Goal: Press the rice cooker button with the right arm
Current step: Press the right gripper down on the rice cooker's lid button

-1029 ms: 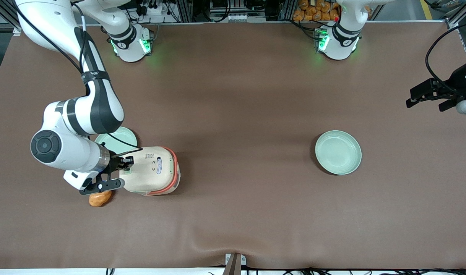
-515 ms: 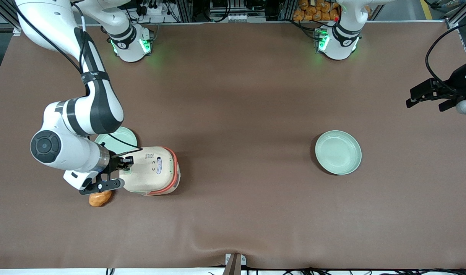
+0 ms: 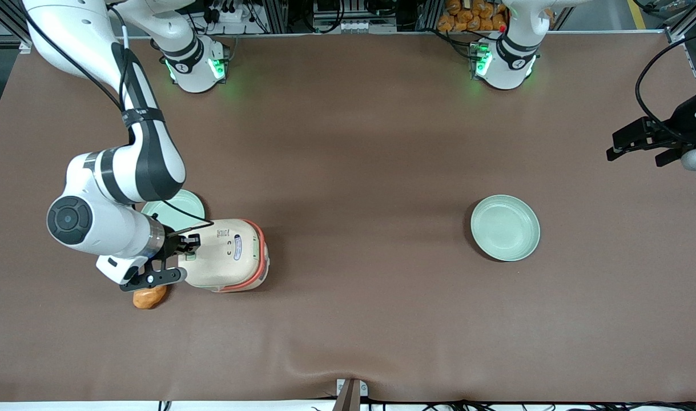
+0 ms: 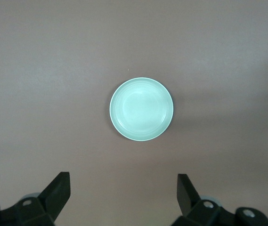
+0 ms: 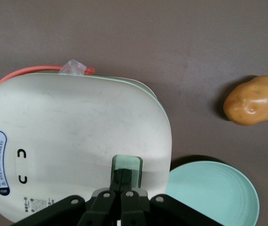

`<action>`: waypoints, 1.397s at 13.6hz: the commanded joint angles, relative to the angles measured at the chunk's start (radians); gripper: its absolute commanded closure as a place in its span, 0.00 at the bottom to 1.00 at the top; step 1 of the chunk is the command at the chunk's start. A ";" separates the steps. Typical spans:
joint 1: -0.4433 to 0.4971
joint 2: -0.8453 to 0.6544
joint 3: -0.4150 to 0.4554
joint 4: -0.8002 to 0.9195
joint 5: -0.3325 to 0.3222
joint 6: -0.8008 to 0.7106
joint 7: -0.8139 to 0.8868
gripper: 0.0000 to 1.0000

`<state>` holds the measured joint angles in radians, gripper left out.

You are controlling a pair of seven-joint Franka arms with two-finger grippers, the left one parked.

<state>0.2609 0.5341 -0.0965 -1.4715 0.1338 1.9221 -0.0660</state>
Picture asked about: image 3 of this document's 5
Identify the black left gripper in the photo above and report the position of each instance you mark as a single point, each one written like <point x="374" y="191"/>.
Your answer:
<point x="680" y="127"/>

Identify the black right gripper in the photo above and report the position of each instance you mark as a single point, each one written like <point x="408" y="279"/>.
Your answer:
<point x="172" y="245"/>

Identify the cream rice cooker orange trim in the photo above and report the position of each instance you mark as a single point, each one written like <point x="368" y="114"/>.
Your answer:
<point x="233" y="265"/>

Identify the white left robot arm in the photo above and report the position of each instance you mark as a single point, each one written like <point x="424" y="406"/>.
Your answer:
<point x="505" y="65"/>

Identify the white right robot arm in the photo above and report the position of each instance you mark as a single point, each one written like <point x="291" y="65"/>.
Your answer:
<point x="153" y="160"/>

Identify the pale green plate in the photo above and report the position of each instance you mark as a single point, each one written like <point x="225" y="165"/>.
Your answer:
<point x="505" y="228"/>
<point x="191" y="201"/>

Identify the orange-brown potato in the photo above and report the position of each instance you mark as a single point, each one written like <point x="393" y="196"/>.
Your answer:
<point x="149" y="298"/>

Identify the brown table cover mat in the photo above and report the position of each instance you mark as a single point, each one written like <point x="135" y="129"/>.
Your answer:
<point x="353" y="148"/>

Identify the bag of orange bread rolls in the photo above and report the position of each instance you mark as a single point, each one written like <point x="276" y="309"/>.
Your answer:
<point x="470" y="16"/>

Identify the white power strip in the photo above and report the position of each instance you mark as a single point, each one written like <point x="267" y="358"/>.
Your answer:
<point x="226" y="12"/>

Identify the white terminal block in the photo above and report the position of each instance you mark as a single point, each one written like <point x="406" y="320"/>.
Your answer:
<point x="353" y="25"/>

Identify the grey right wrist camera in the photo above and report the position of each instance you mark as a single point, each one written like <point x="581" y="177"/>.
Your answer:
<point x="119" y="271"/>

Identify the aluminium frame post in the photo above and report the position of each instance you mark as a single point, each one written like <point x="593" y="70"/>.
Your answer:
<point x="687" y="20"/>
<point x="5" y="25"/>

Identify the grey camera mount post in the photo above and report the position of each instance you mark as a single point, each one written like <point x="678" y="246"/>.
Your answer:
<point x="350" y="395"/>

